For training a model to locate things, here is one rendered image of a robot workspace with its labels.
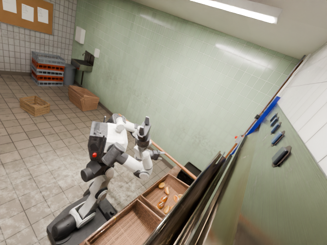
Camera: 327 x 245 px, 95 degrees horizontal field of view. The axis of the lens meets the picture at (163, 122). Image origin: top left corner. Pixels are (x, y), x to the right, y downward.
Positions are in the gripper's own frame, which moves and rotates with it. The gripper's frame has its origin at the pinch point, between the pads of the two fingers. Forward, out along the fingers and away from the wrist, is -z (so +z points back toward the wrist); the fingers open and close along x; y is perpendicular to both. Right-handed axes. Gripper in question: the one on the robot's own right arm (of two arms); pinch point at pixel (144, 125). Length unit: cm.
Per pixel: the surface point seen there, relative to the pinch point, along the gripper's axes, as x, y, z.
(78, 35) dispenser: 307, -316, 116
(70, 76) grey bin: 247, -327, 213
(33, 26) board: 251, -393, 98
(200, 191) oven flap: -9, 49, 39
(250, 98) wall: 152, 103, 51
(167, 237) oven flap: -43, 31, 22
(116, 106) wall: 194, -149, 211
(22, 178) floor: -30, -151, 155
